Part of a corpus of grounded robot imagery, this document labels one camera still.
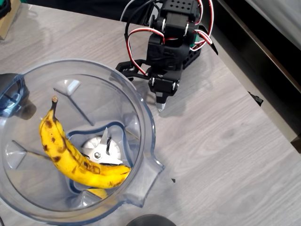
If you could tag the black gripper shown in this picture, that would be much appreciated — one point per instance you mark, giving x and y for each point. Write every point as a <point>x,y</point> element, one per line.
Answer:
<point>163,84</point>

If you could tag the yellow spotted banana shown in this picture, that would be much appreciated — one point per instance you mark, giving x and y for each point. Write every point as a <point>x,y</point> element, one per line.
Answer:
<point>68,157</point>

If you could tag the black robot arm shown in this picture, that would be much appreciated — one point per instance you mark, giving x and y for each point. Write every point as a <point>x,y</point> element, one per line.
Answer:
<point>171,50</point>

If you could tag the silver blender blade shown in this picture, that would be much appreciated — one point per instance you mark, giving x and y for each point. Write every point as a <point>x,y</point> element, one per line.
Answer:
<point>103,147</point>

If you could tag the clear plastic blender jar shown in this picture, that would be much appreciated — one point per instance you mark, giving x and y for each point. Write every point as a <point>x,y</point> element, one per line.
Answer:
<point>30,176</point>

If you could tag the black clamp lever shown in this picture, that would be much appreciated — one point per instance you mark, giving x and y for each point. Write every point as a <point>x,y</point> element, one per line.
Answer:
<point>214,49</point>

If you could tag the black round lid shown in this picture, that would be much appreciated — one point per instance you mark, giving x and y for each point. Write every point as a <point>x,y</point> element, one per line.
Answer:
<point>151,221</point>

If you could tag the dark brown block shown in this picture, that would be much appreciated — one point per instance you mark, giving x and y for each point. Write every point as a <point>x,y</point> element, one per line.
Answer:
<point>296,143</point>

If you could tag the black object on cardboard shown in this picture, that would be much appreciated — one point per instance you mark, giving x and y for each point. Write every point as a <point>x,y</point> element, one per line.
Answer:
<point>5,8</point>

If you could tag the black gripper camera mount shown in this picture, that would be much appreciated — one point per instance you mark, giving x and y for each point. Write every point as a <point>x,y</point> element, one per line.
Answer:
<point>127,67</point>

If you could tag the black table edge bracket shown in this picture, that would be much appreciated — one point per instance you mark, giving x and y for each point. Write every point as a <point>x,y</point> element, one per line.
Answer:
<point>256,99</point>

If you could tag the dark brown wooden rail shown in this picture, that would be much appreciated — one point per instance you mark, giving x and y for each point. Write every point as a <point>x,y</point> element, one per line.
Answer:
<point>270,55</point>

